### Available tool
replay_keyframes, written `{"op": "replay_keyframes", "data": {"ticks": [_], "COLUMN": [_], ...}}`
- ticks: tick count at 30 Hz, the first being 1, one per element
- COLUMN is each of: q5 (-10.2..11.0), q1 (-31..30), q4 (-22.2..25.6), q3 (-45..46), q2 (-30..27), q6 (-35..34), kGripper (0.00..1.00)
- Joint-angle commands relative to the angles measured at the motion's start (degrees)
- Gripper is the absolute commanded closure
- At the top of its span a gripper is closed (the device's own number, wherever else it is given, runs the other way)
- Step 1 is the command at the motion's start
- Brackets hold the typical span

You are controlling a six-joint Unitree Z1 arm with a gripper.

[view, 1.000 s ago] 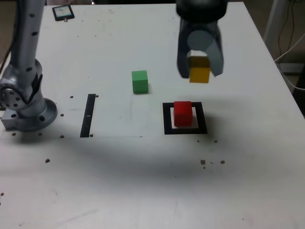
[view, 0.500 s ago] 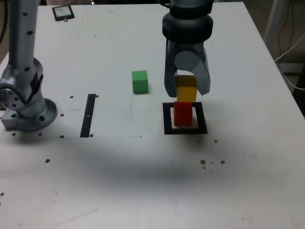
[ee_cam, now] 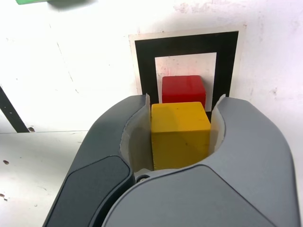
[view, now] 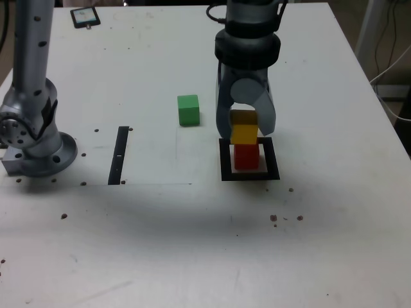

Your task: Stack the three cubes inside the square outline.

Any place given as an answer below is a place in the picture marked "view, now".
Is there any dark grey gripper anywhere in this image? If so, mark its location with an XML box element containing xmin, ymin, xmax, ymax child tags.
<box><xmin>215</xmin><ymin>62</ymin><xmax>277</xmax><ymax>139</ymax></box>

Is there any yellow cube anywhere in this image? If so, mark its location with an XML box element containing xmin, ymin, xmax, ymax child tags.
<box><xmin>229</xmin><ymin>110</ymin><xmax>259</xmax><ymax>146</ymax></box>

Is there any green cube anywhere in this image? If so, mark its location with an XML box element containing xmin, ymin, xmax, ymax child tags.
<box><xmin>177</xmin><ymin>94</ymin><xmax>201</xmax><ymax>127</ymax></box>

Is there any red cube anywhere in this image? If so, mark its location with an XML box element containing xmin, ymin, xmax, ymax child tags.
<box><xmin>233</xmin><ymin>144</ymin><xmax>260</xmax><ymax>171</ymax></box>

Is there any black tape square outline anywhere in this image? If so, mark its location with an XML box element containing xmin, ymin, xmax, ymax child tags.
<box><xmin>218</xmin><ymin>137</ymin><xmax>281</xmax><ymax>182</ymax></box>

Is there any black tape strip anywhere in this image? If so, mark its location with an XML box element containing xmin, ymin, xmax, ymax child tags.
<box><xmin>107</xmin><ymin>126</ymin><xmax>130</xmax><ymax>186</ymax></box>

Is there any black smartphone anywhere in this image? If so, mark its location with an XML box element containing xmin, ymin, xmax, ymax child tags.
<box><xmin>69</xmin><ymin>6</ymin><xmax>101</xmax><ymax>30</ymax></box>

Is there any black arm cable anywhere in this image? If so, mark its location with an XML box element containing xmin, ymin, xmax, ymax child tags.
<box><xmin>205</xmin><ymin>3</ymin><xmax>229</xmax><ymax>24</ymax></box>

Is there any white cable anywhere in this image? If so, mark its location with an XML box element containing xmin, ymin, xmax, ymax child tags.
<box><xmin>369</xmin><ymin>44</ymin><xmax>411</xmax><ymax>122</ymax></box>

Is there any white metal post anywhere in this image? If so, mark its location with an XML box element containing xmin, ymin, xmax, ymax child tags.
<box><xmin>354</xmin><ymin>0</ymin><xmax>391</xmax><ymax>62</ymax></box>

